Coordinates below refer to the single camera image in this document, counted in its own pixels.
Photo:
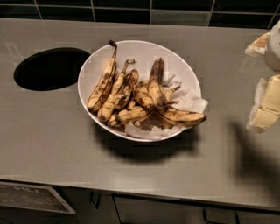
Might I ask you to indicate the upright dark-tipped banana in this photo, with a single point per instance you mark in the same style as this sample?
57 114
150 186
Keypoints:
155 85

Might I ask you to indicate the centre brown spotted banana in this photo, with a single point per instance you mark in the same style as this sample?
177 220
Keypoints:
142 95

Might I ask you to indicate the black cabinet handle left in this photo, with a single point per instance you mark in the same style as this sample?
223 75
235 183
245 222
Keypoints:
95 199

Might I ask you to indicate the white paper napkin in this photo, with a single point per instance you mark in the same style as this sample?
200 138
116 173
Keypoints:
182 88

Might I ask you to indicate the white bowl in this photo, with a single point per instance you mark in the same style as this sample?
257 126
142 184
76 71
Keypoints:
145 53

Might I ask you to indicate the round black counter hole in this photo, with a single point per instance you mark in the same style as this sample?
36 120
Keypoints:
50 69

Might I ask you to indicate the framed sign on cabinet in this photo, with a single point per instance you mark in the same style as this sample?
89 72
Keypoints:
35 197

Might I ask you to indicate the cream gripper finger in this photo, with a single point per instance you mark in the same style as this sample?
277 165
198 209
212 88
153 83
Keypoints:
257 47
266 109

